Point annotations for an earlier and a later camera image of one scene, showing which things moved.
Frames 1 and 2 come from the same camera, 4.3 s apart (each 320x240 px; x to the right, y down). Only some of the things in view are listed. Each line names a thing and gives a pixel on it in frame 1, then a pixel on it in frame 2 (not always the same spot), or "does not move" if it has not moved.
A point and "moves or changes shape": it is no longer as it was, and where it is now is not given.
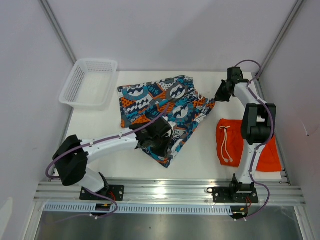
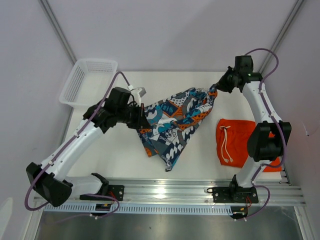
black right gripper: x=218 y=96 to x=221 y=84
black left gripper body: x=160 y=144 to x=129 y=115
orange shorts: x=230 y=144 does not move
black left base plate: x=115 y=192 does not move
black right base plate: x=226 y=195 does not move
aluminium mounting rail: x=161 y=190 does not move
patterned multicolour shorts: x=184 y=113 moves or changes shape
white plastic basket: x=90 y=84 does not move
